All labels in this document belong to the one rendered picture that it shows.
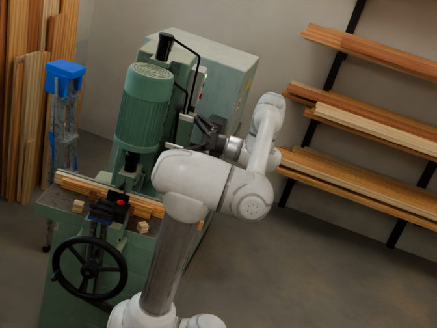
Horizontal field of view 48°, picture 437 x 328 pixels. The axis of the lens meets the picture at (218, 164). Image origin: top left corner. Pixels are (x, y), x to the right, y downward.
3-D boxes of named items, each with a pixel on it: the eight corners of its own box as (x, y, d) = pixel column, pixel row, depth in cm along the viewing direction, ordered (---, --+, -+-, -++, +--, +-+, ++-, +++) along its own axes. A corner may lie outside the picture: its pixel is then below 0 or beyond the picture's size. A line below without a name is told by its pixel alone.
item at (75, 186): (60, 187, 209) (62, 179, 207) (62, 185, 210) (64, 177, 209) (200, 230, 209) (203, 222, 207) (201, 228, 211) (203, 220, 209)
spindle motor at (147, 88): (107, 145, 189) (122, 69, 176) (121, 129, 205) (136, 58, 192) (151, 159, 189) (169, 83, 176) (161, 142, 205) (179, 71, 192)
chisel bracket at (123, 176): (114, 191, 201) (117, 173, 198) (123, 176, 214) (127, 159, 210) (131, 196, 201) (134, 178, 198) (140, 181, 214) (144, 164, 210)
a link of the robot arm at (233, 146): (240, 146, 191) (225, 142, 190) (244, 134, 183) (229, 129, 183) (235, 166, 186) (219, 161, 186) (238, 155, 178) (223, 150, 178)
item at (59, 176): (53, 182, 210) (54, 172, 208) (55, 180, 212) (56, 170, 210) (187, 224, 211) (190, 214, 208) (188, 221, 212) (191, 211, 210)
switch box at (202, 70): (182, 103, 216) (190, 68, 209) (186, 96, 225) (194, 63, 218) (195, 107, 216) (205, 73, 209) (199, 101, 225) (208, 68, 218)
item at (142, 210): (99, 204, 205) (101, 192, 203) (99, 202, 207) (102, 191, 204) (149, 219, 205) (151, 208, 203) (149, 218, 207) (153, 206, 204)
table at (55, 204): (21, 226, 188) (22, 213, 186) (54, 190, 216) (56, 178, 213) (172, 273, 189) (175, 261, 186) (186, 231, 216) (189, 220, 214)
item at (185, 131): (168, 146, 214) (176, 114, 208) (172, 138, 222) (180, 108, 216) (186, 151, 214) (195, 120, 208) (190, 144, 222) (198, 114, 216)
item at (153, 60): (145, 75, 195) (155, 32, 188) (150, 69, 202) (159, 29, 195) (164, 81, 195) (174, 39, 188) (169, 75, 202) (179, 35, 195)
